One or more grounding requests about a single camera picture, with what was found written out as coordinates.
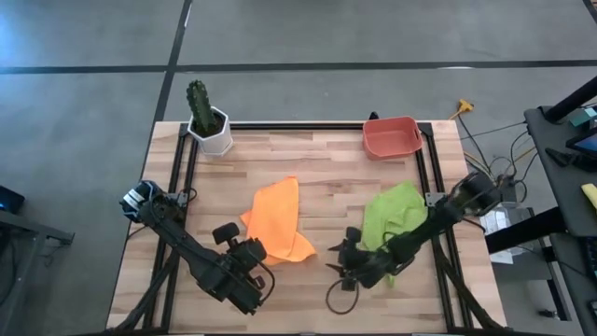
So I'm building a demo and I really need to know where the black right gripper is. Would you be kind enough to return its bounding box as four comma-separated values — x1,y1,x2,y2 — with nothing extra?
325,240,374,293

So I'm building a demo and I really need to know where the orange microfiber towel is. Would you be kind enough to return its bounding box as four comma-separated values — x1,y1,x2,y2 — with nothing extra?
239,175,318,266

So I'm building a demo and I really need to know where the green microfiber towel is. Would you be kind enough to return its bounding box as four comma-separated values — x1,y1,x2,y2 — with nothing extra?
359,180,429,287

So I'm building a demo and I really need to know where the salmon plastic basket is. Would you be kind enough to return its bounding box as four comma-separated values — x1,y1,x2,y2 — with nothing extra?
362,116,423,161

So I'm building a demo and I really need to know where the white hexagonal plant pot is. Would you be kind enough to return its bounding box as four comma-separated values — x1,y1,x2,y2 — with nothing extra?
187,105,234,158

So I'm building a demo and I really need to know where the green cactus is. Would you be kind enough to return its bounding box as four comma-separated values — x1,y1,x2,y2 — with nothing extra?
186,79,220,137

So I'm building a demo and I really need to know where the white paper sheet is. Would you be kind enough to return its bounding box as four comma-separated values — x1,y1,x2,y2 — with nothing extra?
488,249,514,266

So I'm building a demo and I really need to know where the clear plastic sheet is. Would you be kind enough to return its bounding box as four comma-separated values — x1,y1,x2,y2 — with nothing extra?
479,201,526,237

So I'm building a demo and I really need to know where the black power strip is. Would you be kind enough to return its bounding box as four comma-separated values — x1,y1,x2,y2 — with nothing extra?
496,175,519,203

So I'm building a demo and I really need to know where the black desk support beam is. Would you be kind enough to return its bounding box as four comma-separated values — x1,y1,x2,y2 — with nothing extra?
484,206,568,255

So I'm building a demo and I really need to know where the dark metal table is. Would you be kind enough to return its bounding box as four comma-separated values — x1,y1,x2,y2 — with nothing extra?
0,209,76,328

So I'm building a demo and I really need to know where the dark grey desk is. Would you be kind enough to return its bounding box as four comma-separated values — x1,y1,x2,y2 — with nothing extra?
549,231,597,336

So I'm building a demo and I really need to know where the black desk gadget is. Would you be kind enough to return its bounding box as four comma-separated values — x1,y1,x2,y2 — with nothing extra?
544,147,597,173

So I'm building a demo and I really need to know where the black device with blue light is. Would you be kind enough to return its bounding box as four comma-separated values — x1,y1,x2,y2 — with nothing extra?
0,185,26,215

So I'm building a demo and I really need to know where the yellow cloth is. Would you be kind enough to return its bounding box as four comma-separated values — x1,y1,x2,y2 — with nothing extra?
580,182,597,210

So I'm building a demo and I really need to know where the tablet with blue screen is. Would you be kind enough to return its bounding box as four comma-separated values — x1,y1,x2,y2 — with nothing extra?
565,126,597,160

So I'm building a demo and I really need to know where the black slanted pole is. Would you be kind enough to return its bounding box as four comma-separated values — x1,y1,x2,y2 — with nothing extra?
544,76,597,123

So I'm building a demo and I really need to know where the teal box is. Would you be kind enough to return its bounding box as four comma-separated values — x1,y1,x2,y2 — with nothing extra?
568,106,597,128

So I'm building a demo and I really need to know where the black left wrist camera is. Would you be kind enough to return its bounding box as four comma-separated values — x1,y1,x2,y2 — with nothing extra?
212,222,242,245

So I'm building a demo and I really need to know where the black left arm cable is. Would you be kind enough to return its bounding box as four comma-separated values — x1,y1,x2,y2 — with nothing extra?
251,259,276,307

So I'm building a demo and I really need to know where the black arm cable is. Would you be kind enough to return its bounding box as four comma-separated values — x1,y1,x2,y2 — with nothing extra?
325,278,361,316
251,259,276,307

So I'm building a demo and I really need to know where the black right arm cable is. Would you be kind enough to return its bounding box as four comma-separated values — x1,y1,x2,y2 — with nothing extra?
325,278,361,316

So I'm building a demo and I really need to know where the black aluminium table frame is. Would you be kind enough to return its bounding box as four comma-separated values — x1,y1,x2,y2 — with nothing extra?
106,121,509,335

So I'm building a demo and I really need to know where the black floor cable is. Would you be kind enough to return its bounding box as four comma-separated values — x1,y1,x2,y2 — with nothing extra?
456,115,493,176

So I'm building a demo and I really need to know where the yellow cable connector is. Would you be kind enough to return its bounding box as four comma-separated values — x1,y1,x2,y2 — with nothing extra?
449,98,476,120

